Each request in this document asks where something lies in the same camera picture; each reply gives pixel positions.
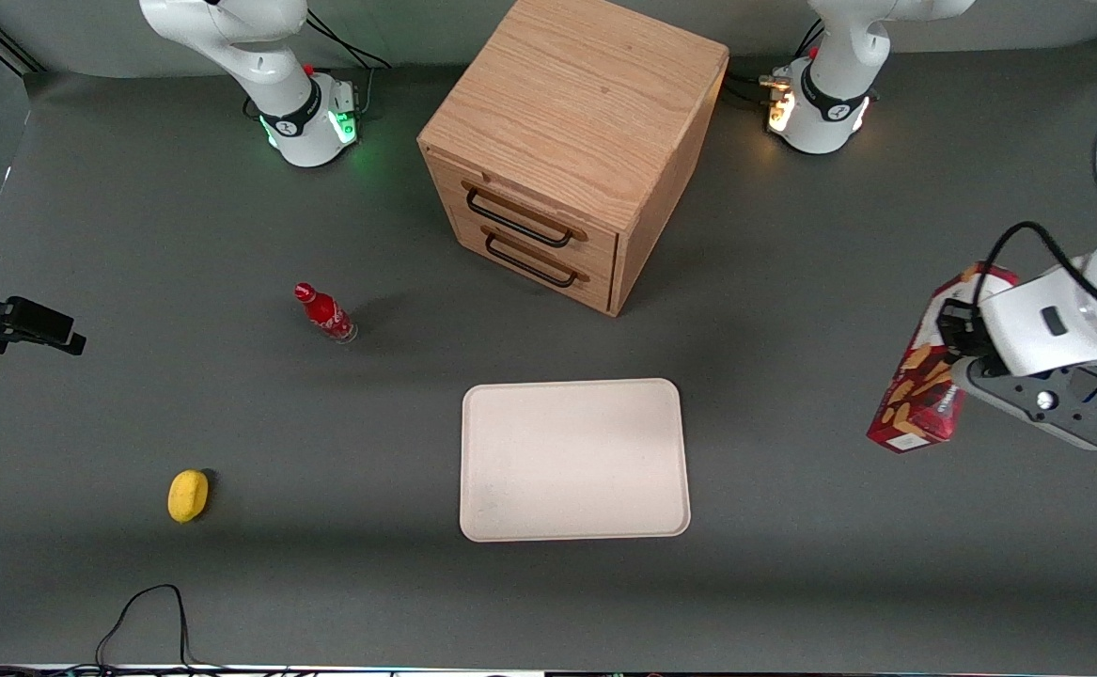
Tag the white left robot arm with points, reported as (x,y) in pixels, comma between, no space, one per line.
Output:
(830,94)

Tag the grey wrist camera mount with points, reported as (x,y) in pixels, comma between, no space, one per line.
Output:
(1046,400)

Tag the beige plastic tray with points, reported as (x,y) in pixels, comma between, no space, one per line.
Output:
(572,461)

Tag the yellow lemon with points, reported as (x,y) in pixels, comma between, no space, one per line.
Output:
(187,495)

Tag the wooden drawer front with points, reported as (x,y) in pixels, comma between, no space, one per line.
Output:
(595,246)
(597,287)

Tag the wooden drawer cabinet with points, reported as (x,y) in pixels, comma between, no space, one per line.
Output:
(576,94)

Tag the red cookie box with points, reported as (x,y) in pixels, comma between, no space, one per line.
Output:
(915,400)

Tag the black stand rod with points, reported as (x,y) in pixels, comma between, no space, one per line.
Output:
(7,49)

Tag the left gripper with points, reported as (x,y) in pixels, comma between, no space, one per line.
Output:
(956,331)

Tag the red cola bottle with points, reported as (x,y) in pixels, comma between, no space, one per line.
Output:
(325,314)

